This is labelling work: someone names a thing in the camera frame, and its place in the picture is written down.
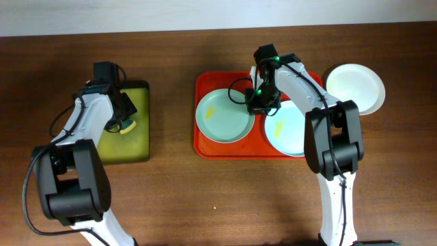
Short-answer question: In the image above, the green and yellow sponge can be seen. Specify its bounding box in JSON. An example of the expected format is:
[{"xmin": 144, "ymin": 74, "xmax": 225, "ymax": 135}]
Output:
[{"xmin": 119, "ymin": 119, "xmax": 137, "ymax": 135}]

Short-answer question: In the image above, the light blue plate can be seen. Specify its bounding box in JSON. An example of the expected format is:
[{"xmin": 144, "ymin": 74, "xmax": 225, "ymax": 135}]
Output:
[{"xmin": 264, "ymin": 100, "xmax": 305, "ymax": 157}]

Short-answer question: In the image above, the mint green plate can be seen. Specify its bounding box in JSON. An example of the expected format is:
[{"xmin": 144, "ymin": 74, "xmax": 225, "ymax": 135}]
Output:
[{"xmin": 195, "ymin": 89, "xmax": 255, "ymax": 144}]

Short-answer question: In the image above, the white plate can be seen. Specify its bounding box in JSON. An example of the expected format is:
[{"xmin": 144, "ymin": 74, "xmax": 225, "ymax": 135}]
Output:
[{"xmin": 326, "ymin": 64, "xmax": 386, "ymax": 115}]

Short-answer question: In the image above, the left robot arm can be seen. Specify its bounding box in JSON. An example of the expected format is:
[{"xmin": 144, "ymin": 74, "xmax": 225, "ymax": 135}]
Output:
[{"xmin": 22, "ymin": 61, "xmax": 137, "ymax": 245}]

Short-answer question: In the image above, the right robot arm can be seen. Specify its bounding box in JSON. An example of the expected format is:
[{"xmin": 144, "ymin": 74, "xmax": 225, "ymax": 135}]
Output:
[{"xmin": 244, "ymin": 44, "xmax": 364, "ymax": 245}]

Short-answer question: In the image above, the black tray with yellow liquid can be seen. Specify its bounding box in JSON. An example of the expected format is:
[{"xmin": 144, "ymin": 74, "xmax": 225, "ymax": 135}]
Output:
[{"xmin": 97, "ymin": 80, "xmax": 150, "ymax": 165}]

